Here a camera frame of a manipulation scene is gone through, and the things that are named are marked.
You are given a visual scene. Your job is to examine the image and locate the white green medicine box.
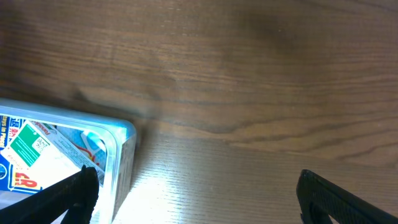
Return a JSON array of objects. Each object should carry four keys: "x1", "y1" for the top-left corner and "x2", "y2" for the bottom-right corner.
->
[{"x1": 1, "y1": 121, "x2": 105, "y2": 188}]

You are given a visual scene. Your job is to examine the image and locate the blue cooling patch box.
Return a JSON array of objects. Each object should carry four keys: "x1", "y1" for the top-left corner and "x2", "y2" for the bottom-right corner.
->
[{"x1": 0, "y1": 114, "x2": 108, "y2": 195}]

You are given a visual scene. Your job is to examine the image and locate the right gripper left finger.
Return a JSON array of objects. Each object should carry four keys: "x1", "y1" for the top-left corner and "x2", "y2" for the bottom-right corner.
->
[{"x1": 1, "y1": 166, "x2": 100, "y2": 224}]

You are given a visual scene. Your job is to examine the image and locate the clear plastic container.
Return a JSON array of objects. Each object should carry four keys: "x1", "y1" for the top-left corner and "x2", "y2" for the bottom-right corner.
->
[{"x1": 1, "y1": 99, "x2": 136, "y2": 223}]

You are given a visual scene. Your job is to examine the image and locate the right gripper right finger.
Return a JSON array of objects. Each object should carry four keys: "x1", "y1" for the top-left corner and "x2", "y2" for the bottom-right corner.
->
[{"x1": 296, "y1": 169, "x2": 397, "y2": 224}]

